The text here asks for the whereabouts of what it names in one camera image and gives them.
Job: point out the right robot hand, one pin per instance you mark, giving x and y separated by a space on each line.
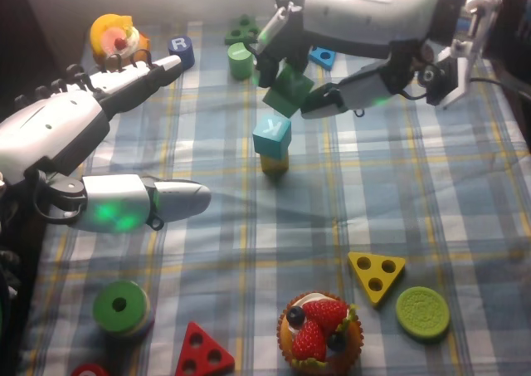
50 127

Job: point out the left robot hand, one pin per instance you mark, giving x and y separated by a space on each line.
373 15

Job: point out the green cube block letter X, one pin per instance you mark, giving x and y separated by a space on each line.
288 94

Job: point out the teal cube block letter K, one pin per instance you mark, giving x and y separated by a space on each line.
271 141

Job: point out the blue triangle block with holes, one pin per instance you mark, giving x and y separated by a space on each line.
323 58

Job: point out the toy cupcake with yellow peach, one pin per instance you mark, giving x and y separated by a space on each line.
108 31

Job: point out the green triangle block with holes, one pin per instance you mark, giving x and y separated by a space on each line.
238 33

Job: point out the green cylinder block minus sign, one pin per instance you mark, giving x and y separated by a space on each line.
240 64

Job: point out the navy cylinder block letter R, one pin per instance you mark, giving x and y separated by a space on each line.
182 50

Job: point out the blue plaid tablecloth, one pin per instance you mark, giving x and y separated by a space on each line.
373 185

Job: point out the yellow cube block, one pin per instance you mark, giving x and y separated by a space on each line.
274 165

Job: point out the red cylinder block white letter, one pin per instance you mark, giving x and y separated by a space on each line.
89 370

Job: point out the yellow triangle block with holes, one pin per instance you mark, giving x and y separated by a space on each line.
373 274

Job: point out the red triangle block with holes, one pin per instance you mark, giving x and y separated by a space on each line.
203 357

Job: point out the green sandwich toy cookie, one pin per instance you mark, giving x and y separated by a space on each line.
422 313

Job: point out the toy strawberry blueberry tart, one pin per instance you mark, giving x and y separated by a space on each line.
317 330

